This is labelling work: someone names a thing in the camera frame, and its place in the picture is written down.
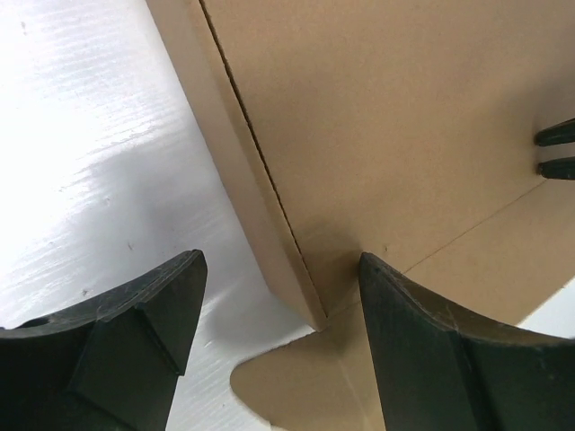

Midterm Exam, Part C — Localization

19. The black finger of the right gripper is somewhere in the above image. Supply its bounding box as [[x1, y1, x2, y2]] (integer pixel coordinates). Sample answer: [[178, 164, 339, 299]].
[[534, 119, 575, 147], [537, 157, 575, 180]]

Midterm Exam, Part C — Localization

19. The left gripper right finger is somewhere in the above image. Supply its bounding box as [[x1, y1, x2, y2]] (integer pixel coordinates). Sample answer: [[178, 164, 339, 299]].
[[358, 253, 574, 430]]

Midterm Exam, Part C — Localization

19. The large cardboard box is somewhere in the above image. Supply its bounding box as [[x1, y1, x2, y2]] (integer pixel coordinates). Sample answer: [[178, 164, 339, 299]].
[[148, 1, 574, 430]]

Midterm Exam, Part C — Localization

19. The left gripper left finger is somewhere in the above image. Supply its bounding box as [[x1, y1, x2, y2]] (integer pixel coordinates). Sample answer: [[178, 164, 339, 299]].
[[1, 250, 208, 430]]

